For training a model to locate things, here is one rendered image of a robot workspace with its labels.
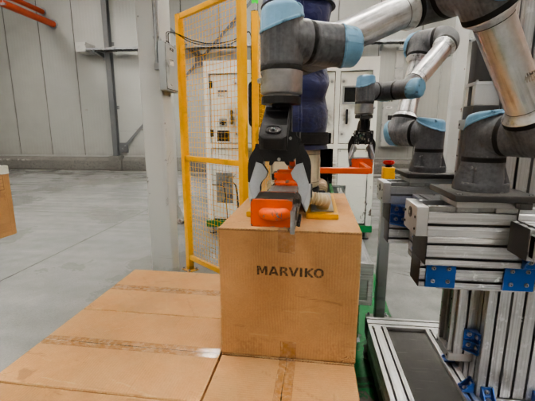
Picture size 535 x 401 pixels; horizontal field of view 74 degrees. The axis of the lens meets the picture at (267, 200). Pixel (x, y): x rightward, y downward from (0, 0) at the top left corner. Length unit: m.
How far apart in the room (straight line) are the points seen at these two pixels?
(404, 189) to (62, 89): 12.01
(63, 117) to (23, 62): 1.98
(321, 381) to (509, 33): 0.96
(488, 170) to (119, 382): 1.18
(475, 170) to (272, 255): 0.63
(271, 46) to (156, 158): 1.99
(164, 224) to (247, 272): 1.64
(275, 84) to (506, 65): 0.58
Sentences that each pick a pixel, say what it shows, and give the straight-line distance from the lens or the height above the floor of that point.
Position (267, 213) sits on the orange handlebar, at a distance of 0.60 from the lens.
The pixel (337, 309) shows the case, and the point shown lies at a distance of 1.07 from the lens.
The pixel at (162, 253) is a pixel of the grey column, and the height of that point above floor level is 0.34.
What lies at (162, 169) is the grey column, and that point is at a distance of 2.55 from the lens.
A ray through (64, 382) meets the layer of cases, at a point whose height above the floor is 0.54.
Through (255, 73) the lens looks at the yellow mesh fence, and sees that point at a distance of 2.91.
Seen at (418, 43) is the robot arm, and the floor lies 1.60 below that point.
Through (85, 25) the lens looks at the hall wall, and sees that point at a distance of 12.71.
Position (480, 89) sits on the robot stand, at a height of 1.35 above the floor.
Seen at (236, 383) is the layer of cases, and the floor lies 0.54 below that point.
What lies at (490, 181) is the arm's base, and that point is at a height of 1.07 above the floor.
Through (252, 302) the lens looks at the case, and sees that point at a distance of 1.08.
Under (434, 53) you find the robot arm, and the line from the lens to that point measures 1.68.
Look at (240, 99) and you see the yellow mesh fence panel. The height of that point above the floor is 1.41.
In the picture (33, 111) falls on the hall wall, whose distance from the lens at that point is 13.54.
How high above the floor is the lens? 1.21
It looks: 11 degrees down
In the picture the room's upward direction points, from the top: straight up
